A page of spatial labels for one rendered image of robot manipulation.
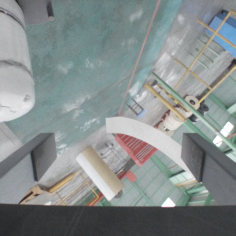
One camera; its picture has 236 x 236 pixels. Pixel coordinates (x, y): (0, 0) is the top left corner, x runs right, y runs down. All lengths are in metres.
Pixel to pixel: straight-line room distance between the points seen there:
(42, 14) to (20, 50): 0.11
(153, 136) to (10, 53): 0.28
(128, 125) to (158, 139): 0.08
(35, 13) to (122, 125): 0.28
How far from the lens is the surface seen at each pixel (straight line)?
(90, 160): 4.29
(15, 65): 0.23
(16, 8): 0.31
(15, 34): 0.27
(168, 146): 0.35
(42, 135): 0.17
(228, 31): 4.57
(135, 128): 0.38
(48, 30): 1.43
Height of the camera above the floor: 1.08
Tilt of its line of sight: 15 degrees down
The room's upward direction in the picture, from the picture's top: 137 degrees clockwise
